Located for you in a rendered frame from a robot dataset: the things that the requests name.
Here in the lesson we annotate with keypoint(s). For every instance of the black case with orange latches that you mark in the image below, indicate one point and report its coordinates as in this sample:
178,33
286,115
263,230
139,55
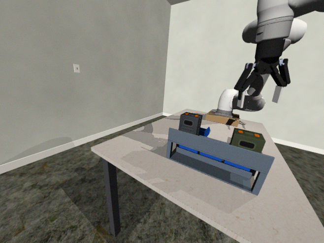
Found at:
190,123

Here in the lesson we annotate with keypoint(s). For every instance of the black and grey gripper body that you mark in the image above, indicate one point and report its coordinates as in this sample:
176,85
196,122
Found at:
268,53

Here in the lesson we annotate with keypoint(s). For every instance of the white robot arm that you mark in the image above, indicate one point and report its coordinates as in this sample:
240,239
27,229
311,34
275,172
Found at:
276,20

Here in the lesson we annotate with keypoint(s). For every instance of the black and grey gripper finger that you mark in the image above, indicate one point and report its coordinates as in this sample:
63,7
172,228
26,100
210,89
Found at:
245,80
281,79

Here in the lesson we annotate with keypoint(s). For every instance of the dark green case with handle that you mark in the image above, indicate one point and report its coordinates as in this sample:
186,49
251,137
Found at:
248,140

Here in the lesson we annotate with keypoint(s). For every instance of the grey metal shelf rack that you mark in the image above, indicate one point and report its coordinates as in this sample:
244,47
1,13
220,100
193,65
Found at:
232,175

